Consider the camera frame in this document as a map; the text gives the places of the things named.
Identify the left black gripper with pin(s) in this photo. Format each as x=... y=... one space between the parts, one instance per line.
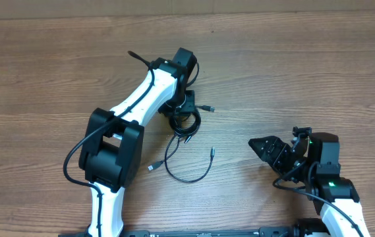
x=190 y=106

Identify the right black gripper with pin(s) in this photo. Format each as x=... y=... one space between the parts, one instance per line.
x=272 y=143

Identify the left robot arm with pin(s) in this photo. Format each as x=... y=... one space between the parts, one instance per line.
x=111 y=154

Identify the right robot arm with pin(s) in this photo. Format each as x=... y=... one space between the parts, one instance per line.
x=310 y=166

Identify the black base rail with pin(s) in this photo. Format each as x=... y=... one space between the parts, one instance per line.
x=203 y=233

